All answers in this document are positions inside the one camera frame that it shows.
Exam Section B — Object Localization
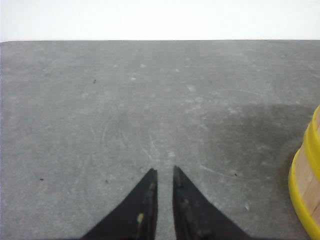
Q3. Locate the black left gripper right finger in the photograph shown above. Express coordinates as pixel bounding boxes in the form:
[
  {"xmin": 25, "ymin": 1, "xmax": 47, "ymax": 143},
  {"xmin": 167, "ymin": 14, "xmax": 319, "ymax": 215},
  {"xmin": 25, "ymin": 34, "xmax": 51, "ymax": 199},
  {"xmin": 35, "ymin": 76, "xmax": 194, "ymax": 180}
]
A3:
[{"xmin": 172, "ymin": 166, "xmax": 250, "ymax": 240}]

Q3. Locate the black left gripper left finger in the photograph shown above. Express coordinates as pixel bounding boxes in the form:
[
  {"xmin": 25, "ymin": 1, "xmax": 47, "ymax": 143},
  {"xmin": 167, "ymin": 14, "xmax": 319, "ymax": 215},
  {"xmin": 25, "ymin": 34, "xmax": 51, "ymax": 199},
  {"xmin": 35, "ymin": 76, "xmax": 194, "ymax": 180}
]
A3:
[{"xmin": 81, "ymin": 168, "xmax": 158, "ymax": 240}]

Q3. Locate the bamboo steamer basket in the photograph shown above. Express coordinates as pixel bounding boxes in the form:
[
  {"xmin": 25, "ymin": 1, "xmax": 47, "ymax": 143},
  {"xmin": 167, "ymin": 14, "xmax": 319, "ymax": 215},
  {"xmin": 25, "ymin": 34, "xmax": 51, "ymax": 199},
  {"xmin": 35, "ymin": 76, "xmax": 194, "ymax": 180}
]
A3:
[
  {"xmin": 303, "ymin": 106, "xmax": 320, "ymax": 181},
  {"xmin": 288, "ymin": 147, "xmax": 320, "ymax": 240}
]

